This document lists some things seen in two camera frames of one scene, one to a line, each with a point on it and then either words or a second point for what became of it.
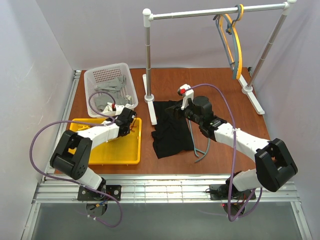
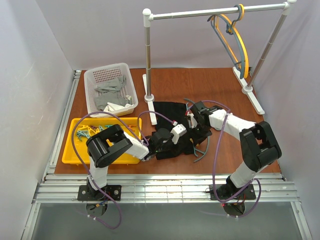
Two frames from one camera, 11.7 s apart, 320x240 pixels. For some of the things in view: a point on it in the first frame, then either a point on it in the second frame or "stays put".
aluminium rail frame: x=58 y=188 stays put
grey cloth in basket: x=112 y=87 stays put
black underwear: x=171 y=136 stays put
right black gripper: x=177 y=110 to x=197 y=124
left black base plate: x=85 y=194 stays put
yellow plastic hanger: x=239 y=75 to x=214 y=19
